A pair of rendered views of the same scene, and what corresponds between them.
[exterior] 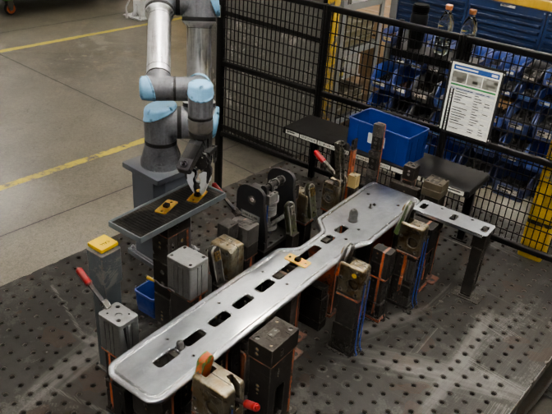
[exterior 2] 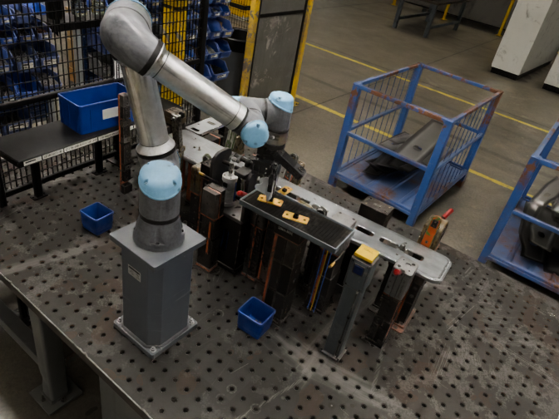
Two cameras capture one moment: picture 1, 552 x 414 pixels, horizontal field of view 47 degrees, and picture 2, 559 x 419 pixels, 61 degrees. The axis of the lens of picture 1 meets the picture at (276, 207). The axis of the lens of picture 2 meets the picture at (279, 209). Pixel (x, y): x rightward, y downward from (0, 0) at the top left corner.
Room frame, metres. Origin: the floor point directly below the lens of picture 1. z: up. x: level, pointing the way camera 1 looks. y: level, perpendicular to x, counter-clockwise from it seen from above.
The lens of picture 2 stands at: (1.93, 1.59, 2.02)
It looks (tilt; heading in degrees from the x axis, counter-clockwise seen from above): 33 degrees down; 262
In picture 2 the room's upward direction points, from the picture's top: 11 degrees clockwise
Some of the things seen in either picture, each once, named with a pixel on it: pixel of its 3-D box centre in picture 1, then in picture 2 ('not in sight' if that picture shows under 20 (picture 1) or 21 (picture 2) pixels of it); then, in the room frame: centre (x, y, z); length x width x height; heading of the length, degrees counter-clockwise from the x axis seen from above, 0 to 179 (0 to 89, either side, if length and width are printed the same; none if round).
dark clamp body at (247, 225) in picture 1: (241, 269); (259, 236); (1.77, 0.10, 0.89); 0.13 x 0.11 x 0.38; 55
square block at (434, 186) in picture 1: (428, 219); (173, 143); (2.22, -0.61, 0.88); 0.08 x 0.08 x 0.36; 55
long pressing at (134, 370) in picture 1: (296, 265); (289, 193); (1.67, -0.08, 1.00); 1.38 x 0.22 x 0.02; 145
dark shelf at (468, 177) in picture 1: (380, 152); (97, 125); (2.54, -0.43, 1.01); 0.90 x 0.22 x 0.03; 55
